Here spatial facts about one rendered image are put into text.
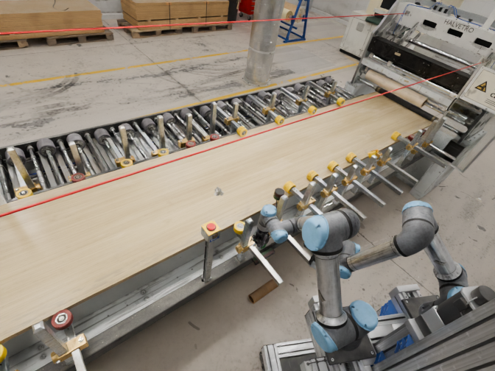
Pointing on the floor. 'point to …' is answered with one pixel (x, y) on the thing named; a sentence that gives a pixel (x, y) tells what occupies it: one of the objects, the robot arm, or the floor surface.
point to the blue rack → (295, 26)
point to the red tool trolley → (247, 7)
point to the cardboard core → (262, 291)
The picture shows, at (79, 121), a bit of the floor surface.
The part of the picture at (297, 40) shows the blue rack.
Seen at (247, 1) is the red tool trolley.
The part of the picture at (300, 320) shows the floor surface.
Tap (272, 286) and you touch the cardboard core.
